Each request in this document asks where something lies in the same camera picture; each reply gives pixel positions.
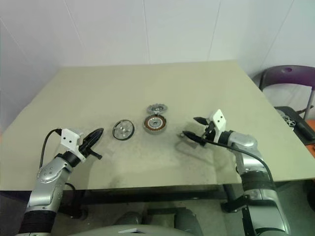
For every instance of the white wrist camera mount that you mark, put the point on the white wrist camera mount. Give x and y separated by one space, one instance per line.
219 120
69 137

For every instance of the black tray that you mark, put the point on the black tray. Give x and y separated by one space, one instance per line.
286 110

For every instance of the small dark grey rounded shape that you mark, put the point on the small dark grey rounded shape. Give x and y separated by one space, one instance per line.
130 218

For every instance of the silver robot torso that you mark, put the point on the silver robot torso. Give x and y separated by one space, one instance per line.
137 229

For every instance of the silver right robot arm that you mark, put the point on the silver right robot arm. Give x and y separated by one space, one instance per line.
248 142

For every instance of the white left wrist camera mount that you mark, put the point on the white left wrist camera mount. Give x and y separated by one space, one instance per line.
69 137

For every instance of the silver spoked wheel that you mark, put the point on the silver spoked wheel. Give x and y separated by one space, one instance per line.
289 121

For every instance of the small grey gear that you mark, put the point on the small grey gear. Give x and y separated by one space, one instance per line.
156 108

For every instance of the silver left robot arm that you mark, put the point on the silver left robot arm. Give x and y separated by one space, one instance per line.
49 172

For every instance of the purple chair grey frame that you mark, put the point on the purple chair grey frame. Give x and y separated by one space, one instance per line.
295 73

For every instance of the silver spoked rotor black rim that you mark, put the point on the silver spoked rotor black rim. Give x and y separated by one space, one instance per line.
123 129

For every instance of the black table frame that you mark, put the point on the black table frame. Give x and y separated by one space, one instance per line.
147 194

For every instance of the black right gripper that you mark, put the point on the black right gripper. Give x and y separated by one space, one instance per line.
209 135

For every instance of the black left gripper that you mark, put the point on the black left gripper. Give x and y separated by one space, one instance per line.
86 148

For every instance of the silver motor stator copper windings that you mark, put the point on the silver motor stator copper windings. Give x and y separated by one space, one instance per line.
155 124

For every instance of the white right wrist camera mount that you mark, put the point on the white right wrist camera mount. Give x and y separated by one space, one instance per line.
219 120

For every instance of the orange flat object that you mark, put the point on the orange flat object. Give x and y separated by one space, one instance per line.
310 150

